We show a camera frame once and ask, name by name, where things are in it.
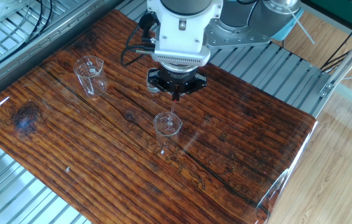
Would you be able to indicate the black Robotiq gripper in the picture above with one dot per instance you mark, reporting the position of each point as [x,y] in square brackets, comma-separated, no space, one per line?
[177,79]

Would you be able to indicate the small glass reagent bottle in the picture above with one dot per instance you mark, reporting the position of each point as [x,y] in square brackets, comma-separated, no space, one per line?
[151,89]

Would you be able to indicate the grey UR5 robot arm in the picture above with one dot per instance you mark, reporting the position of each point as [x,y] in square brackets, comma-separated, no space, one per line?
[247,15]

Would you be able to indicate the silver wrist coupling flange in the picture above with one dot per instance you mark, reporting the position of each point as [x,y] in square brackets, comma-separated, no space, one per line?
[179,67]

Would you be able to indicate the small clear glass beaker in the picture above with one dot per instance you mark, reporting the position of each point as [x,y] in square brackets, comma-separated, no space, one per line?
[166,130]

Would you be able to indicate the tall clear glass beaker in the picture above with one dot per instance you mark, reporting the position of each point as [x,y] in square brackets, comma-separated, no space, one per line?
[96,87]

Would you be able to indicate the glossy wood-pattern mat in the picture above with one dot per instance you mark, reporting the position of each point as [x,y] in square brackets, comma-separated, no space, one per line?
[132,155]

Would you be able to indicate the white zip tie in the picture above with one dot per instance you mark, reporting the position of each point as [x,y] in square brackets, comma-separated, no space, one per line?
[300,25]

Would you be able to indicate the aluminium frame post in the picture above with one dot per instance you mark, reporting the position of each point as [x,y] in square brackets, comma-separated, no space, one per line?
[347,59]

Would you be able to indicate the grey metal table rail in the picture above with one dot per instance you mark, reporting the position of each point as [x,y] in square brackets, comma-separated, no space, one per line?
[8,73]

